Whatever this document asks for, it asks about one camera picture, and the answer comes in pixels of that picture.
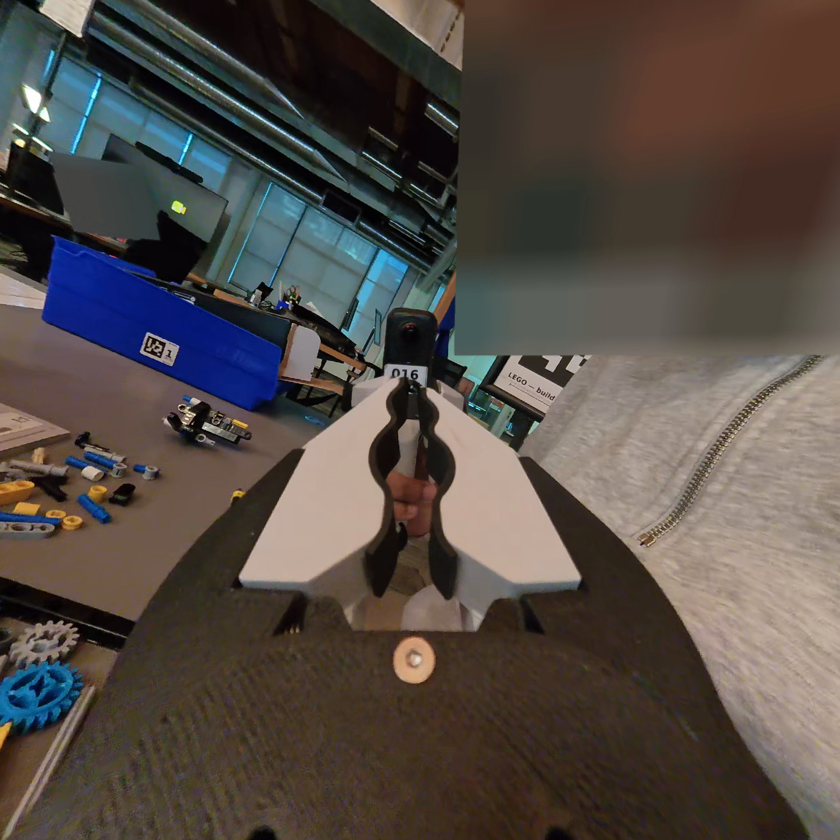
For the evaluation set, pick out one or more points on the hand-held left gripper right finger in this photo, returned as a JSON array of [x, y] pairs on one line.
[[512, 525]]

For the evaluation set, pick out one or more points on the person's right hand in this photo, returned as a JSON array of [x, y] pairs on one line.
[[413, 495]]

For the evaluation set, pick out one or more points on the person's grey zip hoodie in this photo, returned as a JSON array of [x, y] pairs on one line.
[[735, 558]]

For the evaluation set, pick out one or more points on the black white printed sign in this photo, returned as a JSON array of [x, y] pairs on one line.
[[531, 384]]

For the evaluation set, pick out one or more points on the cluttered background desk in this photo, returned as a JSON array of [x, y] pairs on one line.
[[308, 328]]

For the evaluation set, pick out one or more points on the grey lego gear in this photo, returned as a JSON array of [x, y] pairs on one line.
[[44, 643]]

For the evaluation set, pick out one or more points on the blue plastic bin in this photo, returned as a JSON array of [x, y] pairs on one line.
[[164, 321]]

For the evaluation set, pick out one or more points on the pile of loose lego pieces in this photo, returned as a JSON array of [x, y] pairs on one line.
[[59, 485]]

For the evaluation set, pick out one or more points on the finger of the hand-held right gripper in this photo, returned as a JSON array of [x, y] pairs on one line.
[[367, 394], [451, 397]]

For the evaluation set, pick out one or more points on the black grey lego assembly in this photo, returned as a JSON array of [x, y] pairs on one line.
[[208, 421]]

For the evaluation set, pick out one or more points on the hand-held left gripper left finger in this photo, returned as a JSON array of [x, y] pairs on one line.
[[308, 525]]

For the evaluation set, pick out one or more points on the lego instruction booklet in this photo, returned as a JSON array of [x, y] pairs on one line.
[[26, 430]]

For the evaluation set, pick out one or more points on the grey computer monitor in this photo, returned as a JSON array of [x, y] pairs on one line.
[[131, 197]]

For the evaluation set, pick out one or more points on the blue lego gear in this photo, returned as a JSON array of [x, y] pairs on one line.
[[39, 697]]

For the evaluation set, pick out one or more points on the cardboard sorting tray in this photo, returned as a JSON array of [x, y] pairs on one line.
[[39, 768]]

